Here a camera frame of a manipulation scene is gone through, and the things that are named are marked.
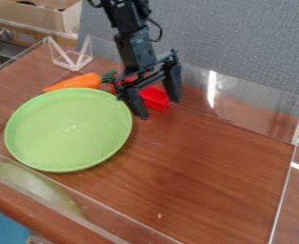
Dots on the orange toy carrot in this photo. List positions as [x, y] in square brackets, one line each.
[90, 80]

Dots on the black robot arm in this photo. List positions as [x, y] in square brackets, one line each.
[128, 16]

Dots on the green round plate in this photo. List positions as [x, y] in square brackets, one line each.
[68, 130]

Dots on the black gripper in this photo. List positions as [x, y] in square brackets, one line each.
[146, 68]

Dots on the cardboard box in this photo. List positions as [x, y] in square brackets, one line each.
[54, 15]

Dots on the clear acrylic enclosure wall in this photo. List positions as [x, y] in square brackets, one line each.
[202, 176]

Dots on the wooden shelf unit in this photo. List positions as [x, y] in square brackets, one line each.
[20, 36]

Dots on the red rectangular block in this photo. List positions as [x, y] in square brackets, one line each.
[155, 98]

